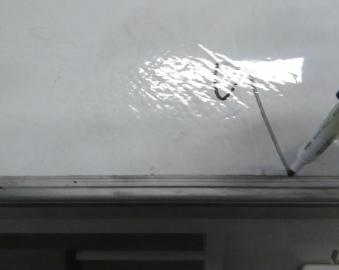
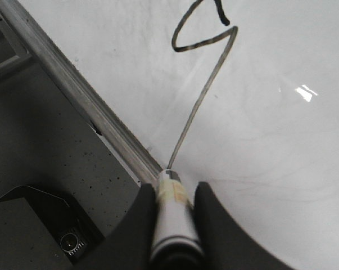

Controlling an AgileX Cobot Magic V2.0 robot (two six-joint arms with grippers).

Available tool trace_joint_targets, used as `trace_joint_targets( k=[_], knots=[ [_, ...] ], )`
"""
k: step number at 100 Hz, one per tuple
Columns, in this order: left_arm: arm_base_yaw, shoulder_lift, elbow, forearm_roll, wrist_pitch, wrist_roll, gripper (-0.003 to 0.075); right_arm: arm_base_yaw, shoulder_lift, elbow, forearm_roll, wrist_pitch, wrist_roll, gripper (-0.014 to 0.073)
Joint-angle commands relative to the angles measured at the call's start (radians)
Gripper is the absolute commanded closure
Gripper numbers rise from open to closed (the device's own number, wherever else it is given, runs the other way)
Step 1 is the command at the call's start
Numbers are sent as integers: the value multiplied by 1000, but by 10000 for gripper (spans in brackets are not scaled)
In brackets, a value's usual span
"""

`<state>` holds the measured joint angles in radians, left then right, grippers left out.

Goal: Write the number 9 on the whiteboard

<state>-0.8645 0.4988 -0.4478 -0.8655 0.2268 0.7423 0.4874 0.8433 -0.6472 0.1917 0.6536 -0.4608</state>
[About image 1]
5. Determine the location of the white whiteboard marker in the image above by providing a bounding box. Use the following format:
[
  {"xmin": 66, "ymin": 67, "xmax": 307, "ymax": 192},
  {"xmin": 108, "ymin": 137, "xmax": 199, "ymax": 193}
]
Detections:
[{"xmin": 287, "ymin": 90, "xmax": 339, "ymax": 177}]

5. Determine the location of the white whiteboard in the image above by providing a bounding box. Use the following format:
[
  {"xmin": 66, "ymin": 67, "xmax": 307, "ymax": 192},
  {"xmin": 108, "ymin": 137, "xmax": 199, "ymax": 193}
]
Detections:
[{"xmin": 0, "ymin": 1, "xmax": 339, "ymax": 176}]

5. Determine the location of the grey aluminium marker tray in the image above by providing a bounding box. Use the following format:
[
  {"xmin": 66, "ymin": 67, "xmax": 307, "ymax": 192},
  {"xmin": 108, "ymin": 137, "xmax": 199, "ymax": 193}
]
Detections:
[{"xmin": 0, "ymin": 175, "xmax": 339, "ymax": 205}]

